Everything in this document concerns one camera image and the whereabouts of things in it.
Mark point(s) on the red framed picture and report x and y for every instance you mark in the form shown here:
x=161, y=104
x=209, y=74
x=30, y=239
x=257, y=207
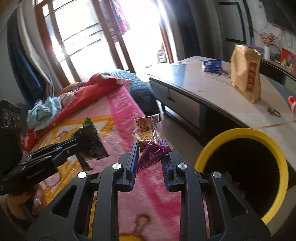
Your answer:
x=287, y=59

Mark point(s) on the brown framed glass door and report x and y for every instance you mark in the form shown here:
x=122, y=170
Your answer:
x=82, y=38

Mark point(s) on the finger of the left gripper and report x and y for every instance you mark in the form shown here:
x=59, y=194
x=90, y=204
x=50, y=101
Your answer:
x=68, y=146

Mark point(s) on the dark blue sofa cushion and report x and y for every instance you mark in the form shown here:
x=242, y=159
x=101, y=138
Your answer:
x=140, y=91

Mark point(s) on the white coffee table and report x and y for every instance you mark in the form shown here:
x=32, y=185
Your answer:
x=186, y=89

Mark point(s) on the dark blue curtain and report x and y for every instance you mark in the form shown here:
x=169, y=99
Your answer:
x=187, y=28

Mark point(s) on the light blue cloth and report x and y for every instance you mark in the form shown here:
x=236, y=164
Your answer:
x=43, y=113

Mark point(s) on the left hand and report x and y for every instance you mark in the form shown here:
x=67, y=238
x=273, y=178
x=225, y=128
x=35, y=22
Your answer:
x=35, y=195

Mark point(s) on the brown paper bag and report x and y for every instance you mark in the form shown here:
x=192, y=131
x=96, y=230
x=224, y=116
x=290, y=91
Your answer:
x=245, y=65

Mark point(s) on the purple snack wrapper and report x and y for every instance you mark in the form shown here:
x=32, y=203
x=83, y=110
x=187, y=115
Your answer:
x=151, y=154

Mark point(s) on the red paper cup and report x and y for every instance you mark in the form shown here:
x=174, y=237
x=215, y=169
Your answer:
x=292, y=102

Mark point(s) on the yellow rimmed trash bin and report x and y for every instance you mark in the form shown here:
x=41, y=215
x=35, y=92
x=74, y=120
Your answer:
x=255, y=165

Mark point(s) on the white tv cabinet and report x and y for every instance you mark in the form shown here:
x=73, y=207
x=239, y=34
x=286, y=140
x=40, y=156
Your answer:
x=277, y=73

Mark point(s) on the red blanket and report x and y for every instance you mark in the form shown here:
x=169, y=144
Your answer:
x=97, y=86

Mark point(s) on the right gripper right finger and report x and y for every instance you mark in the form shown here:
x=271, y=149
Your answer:
x=211, y=207

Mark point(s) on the dark green snack wrapper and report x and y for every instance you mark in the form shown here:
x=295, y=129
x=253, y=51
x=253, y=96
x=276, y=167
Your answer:
x=90, y=145

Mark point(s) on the pink cartoon bear blanket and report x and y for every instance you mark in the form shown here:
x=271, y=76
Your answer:
x=149, y=211

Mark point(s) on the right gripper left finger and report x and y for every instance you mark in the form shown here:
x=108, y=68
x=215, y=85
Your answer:
x=87, y=207

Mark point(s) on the white vase red flowers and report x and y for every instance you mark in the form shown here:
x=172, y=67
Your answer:
x=267, y=39

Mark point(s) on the pink yellow snack wrapper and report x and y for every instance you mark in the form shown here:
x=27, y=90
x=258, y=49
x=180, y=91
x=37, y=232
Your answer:
x=146, y=129

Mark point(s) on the blue tissue pack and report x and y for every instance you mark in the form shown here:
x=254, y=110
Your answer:
x=212, y=66

